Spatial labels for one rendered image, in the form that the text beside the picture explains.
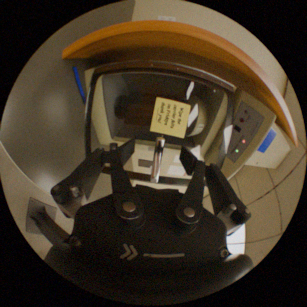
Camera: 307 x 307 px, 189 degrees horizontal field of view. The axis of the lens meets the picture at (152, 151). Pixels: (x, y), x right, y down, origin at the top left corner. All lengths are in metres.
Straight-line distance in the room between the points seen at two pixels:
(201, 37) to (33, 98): 0.33
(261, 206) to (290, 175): 0.54
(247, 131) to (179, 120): 0.22
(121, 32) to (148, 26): 0.05
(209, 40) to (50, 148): 0.40
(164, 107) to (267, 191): 1.52
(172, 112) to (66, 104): 0.28
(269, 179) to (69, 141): 1.73
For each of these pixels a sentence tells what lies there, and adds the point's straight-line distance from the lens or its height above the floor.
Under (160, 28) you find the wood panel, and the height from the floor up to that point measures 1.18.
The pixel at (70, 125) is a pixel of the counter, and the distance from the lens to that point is 0.32.
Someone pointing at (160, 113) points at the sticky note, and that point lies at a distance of 0.21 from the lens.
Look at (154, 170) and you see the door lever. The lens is 0.17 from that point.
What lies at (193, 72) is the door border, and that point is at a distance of 0.26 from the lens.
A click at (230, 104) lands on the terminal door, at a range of 0.29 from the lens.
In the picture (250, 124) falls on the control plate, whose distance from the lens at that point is 0.33.
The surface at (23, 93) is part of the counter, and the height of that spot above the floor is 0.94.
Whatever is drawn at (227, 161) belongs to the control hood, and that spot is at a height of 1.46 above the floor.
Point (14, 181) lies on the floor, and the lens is 1.27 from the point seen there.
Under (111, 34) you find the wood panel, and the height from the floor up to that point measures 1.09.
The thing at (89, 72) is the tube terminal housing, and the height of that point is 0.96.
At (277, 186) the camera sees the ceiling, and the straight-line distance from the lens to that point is 1.49.
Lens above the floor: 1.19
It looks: 1 degrees down
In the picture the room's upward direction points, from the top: 98 degrees clockwise
